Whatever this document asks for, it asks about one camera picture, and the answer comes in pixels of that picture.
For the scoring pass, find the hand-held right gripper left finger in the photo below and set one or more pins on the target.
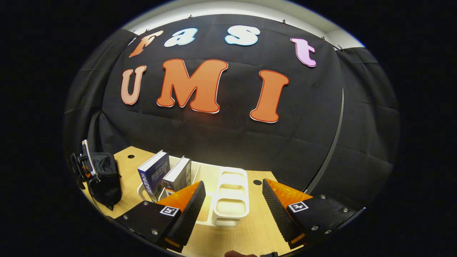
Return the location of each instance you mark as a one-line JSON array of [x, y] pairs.
[[185, 217]]

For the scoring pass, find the grey portrait cover book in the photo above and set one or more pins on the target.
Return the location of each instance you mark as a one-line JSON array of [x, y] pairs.
[[176, 175]]

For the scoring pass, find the blue cover book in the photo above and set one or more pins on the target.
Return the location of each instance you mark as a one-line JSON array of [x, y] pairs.
[[153, 175]]

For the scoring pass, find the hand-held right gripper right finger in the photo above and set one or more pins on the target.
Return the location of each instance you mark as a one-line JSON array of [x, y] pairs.
[[280, 214]]

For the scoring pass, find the black schoolbag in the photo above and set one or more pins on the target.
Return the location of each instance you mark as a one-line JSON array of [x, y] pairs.
[[107, 178]]

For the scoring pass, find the white bookshelf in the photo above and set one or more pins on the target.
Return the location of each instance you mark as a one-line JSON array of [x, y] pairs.
[[230, 214]]

